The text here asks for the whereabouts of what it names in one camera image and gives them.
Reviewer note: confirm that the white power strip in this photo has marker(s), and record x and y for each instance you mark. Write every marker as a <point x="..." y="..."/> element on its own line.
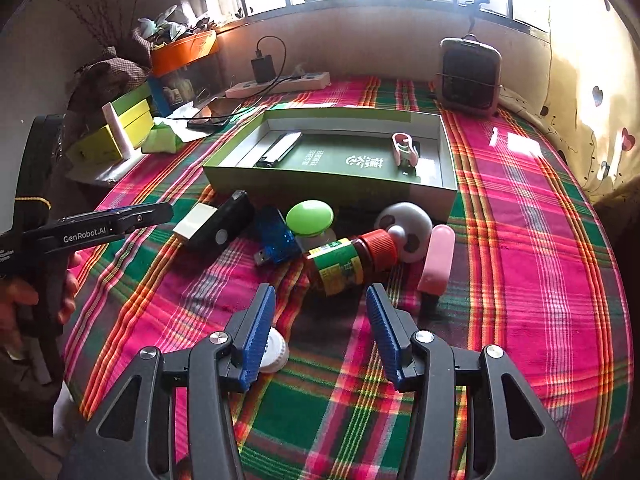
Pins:
<point x="310" y="80"/>

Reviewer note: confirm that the green paper packet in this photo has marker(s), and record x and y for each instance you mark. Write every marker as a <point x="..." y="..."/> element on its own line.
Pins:
<point x="160" y="140"/>

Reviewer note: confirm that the white panda face toy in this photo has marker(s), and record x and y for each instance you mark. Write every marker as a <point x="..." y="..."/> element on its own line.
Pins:
<point x="407" y="225"/>

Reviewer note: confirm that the yellow cardboard box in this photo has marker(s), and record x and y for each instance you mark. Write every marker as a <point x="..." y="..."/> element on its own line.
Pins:
<point x="95" y="145"/>

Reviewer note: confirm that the green capped white jar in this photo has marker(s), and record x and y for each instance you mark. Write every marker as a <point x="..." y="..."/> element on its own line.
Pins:
<point x="310" y="217"/>

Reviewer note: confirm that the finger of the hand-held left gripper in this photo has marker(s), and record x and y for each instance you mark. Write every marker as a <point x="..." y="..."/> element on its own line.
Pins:
<point x="130" y="217"/>

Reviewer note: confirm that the shallow green cardboard box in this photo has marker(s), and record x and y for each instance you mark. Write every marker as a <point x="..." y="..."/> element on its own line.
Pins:
<point x="340" y="157"/>

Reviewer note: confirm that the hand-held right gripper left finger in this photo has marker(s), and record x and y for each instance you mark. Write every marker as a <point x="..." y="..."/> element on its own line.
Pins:
<point x="260" y="330"/>

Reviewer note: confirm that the clear storage box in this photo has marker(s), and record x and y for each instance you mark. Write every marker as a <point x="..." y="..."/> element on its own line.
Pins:
<point x="190" y="85"/>

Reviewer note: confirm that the white tube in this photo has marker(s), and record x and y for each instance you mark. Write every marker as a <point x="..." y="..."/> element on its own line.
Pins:
<point x="117" y="130"/>

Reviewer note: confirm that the brown jar with red lid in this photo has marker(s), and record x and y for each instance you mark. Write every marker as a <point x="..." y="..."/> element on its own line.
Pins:
<point x="340" y="265"/>

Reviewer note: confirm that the small white round cap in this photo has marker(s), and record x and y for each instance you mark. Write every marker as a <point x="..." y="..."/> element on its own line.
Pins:
<point x="275" y="355"/>

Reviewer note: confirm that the green and yellow box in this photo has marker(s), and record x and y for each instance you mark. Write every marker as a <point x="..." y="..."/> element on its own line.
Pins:
<point x="135" y="115"/>

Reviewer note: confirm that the brown patterned bag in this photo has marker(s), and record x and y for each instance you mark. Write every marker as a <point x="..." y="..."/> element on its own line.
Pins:
<point x="110" y="77"/>

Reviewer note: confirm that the person's left hand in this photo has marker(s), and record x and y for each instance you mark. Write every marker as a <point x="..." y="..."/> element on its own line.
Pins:
<point x="12" y="310"/>

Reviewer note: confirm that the orange cardboard box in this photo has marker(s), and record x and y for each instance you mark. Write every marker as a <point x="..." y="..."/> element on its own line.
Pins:
<point x="182" y="52"/>

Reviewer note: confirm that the pile of crumpled packets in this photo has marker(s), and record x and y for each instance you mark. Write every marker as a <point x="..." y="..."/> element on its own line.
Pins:
<point x="170" y="22"/>

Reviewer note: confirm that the dried twigs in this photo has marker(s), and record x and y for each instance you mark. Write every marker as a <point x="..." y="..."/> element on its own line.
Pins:
<point x="100" y="30"/>

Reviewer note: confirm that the plaid blanket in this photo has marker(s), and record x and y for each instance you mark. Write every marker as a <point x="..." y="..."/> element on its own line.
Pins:
<point x="500" y="260"/>

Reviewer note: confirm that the blue usb adapter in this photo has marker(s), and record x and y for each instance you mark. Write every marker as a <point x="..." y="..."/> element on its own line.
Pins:
<point x="277" y="237"/>

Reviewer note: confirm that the pink and white clip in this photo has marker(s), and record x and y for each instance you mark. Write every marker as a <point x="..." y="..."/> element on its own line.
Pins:
<point x="402" y="152"/>

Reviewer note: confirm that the white plastic block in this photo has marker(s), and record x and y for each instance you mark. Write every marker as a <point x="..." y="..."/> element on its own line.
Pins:
<point x="194" y="220"/>

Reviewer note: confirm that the pink oblong case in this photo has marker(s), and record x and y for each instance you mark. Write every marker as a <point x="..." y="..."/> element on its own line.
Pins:
<point x="437" y="260"/>

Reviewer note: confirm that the black rectangular device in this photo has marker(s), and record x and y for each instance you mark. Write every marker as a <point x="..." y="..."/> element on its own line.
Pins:
<point x="225" y="220"/>

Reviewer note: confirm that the dark smartphone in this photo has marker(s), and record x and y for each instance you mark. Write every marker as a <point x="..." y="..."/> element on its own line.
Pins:
<point x="215" y="112"/>

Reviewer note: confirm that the black charger adapter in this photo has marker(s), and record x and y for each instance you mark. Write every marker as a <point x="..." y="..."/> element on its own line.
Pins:
<point x="262" y="67"/>

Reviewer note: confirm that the person's left forearm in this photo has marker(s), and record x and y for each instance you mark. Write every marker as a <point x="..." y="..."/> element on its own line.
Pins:
<point x="20" y="395"/>

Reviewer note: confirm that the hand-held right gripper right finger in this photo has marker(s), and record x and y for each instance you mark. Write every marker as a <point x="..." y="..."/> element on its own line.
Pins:
<point x="382" y="330"/>

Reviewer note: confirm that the cream curtain with hearts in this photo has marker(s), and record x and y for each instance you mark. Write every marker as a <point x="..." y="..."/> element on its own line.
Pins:
<point x="575" y="110"/>

